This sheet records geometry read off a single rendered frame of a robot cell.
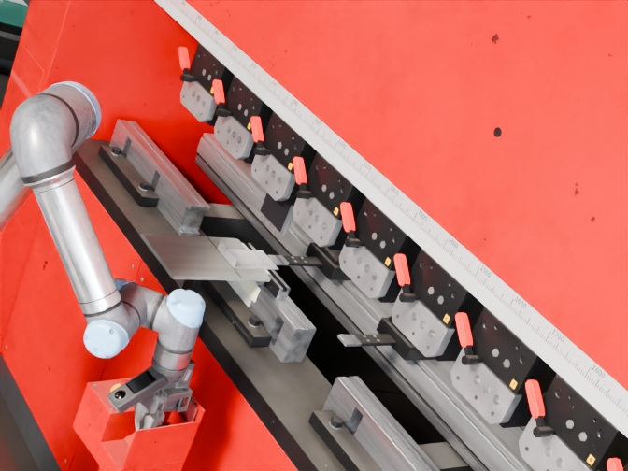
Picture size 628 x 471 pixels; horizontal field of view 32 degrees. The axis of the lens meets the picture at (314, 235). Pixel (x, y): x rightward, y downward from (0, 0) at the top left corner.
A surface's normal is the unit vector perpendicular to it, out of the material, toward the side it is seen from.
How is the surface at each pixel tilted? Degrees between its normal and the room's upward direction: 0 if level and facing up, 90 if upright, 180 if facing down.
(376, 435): 90
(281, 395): 0
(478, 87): 90
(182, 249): 0
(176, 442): 90
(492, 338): 90
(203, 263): 0
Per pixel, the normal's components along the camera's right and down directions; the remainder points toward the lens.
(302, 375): 0.36, -0.85
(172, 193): -0.79, -0.05
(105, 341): -0.19, 0.34
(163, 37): 0.51, 0.52
